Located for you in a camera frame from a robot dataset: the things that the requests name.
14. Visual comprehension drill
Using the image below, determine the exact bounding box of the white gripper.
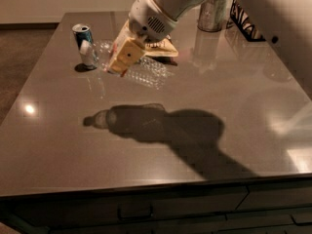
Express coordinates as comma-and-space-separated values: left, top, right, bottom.
104, 0, 177, 76

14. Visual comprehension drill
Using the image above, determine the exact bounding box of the clear plastic water bottle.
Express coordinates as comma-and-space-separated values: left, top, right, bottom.
94, 40, 173, 90

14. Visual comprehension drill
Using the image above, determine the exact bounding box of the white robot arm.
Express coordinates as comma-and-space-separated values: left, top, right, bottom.
107, 0, 312, 94

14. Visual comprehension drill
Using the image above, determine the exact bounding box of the brown yellow chip bag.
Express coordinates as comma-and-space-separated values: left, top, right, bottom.
145, 37, 178, 57

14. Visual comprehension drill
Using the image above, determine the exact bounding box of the blue silver drink can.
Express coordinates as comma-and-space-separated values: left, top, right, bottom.
72, 23, 98, 70

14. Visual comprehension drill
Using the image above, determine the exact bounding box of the galvanized metal bucket vase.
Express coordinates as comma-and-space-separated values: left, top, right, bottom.
198, 0, 227, 32

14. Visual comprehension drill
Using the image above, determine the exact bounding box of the black wire basket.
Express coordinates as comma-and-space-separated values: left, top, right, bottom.
230, 0, 265, 42

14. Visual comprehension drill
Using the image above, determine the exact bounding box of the black drawer handle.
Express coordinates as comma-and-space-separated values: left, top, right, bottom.
117, 204, 154, 221

